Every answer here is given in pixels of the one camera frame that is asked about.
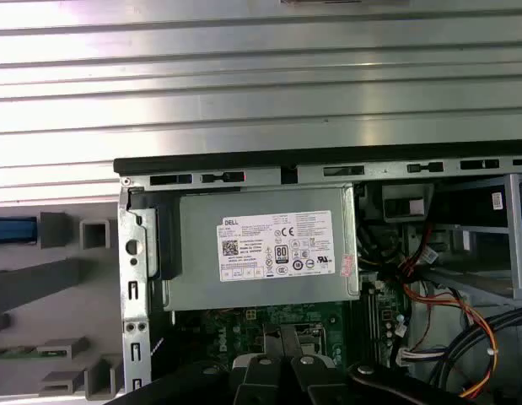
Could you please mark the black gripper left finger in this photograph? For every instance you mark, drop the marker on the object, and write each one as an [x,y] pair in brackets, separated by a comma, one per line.
[252,384]

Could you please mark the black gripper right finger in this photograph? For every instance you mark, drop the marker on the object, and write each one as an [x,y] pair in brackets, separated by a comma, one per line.
[328,388]

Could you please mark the hard disk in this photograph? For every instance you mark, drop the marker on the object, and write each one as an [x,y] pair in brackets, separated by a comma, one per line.
[12,230]

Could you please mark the CPU socket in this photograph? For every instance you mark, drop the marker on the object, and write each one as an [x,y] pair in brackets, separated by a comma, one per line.
[313,337]

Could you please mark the green motherboard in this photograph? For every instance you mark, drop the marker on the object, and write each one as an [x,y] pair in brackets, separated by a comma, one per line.
[227,337]

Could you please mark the grey power supply unit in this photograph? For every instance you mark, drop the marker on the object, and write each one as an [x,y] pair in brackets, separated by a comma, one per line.
[201,287]

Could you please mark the silver drive cage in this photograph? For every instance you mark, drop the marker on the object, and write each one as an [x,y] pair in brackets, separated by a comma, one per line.
[475,274]

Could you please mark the grey parts rack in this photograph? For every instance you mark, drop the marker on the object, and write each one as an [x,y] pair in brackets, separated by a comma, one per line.
[41,287]

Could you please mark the green RAM stick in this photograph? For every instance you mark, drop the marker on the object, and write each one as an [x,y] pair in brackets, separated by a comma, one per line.
[16,352]

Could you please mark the black PC case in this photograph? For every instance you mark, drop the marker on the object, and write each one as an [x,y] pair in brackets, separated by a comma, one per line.
[370,152]

